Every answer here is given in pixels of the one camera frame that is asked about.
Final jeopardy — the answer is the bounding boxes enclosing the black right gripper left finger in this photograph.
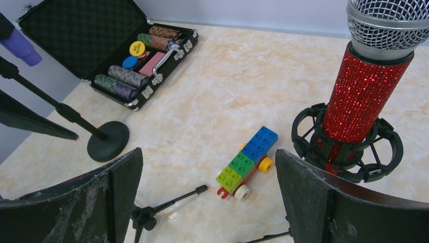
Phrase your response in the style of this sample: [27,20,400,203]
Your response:
[1,148,143,242]

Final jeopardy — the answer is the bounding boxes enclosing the red glitter microphone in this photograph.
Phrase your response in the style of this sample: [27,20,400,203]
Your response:
[320,1,428,175]

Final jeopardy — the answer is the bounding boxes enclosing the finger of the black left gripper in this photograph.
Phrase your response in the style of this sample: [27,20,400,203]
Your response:
[1,91,79,140]

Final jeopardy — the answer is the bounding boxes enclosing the toy brick car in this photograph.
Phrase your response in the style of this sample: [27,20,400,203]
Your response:
[216,126,278,200]

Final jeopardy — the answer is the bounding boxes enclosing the black poker chip case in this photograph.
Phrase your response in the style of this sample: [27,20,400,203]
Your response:
[16,1,199,110]

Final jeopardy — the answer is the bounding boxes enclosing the purple microphone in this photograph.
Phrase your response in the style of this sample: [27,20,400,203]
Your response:
[1,13,42,66]

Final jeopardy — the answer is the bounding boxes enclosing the yellow big blind chip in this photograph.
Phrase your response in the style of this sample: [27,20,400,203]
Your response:
[128,40,146,57]

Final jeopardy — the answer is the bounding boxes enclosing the blue poker chip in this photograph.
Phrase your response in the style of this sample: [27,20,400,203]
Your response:
[122,56,139,70]

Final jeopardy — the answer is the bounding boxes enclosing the black tripod stand with clip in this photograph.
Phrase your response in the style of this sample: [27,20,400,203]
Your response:
[130,185,208,243]

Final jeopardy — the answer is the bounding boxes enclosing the red card deck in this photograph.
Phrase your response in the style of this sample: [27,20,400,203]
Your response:
[139,52,165,76]

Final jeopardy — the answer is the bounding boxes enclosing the black tripod stand with shockmount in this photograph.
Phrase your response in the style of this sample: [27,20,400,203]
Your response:
[256,103,403,242]

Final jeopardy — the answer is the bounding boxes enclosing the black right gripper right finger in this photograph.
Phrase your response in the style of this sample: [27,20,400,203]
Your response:
[275,149,428,242]

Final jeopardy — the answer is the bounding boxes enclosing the black round-base mic stand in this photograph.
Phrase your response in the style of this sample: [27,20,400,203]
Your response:
[1,57,130,162]

